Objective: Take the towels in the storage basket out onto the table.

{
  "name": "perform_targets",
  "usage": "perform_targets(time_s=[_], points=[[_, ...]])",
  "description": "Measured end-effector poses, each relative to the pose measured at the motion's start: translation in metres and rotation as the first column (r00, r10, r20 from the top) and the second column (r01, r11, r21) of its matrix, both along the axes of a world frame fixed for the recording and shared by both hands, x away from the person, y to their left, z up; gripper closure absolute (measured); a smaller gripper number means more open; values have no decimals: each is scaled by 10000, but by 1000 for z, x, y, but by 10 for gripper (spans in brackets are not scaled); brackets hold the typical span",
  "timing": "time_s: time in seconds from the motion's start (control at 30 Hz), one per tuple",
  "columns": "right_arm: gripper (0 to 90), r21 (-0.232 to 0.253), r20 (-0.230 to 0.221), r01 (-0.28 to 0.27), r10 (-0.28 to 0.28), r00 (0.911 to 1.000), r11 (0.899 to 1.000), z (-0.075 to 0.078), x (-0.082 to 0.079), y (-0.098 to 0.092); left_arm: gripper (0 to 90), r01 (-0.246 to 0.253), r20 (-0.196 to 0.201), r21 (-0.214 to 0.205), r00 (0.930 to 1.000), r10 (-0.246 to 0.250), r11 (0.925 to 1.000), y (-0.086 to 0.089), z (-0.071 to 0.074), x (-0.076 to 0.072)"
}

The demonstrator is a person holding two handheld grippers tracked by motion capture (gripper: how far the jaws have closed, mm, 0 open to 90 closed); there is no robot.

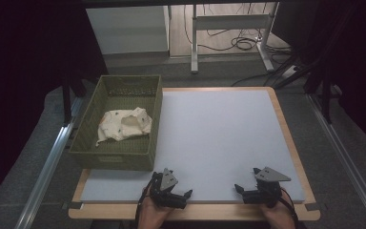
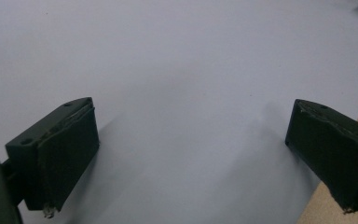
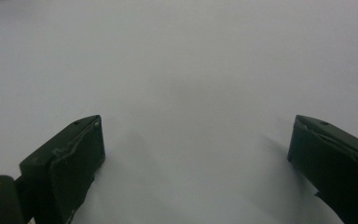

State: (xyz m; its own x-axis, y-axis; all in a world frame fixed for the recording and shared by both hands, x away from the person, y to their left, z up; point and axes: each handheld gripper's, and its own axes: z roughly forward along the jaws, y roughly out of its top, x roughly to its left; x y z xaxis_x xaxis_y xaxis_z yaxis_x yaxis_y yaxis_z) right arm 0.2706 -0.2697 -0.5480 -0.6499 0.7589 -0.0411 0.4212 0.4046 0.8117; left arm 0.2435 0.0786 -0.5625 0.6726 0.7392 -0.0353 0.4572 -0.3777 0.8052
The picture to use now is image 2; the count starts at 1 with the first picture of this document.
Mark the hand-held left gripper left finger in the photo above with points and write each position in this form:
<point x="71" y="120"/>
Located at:
<point x="62" y="155"/>

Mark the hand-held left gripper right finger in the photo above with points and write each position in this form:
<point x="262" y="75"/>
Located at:
<point x="332" y="149"/>

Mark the light grey table mat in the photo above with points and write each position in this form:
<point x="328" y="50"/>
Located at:
<point x="174" y="62"/>

